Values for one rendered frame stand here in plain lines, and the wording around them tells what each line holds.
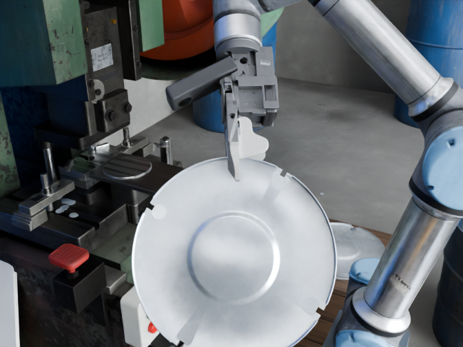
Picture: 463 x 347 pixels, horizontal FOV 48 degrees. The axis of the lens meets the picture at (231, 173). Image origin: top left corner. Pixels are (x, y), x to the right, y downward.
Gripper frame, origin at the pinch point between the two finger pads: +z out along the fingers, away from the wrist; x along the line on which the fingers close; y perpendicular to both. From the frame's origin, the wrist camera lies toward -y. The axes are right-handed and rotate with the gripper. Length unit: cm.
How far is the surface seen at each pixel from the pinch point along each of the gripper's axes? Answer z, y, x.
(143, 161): -22, -19, 58
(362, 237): -7, 50, 102
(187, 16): -66, -7, 57
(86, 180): -17, -34, 57
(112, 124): -28, -26, 47
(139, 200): -12, -20, 58
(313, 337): 25, 30, 104
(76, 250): 4.6, -30.2, 34.8
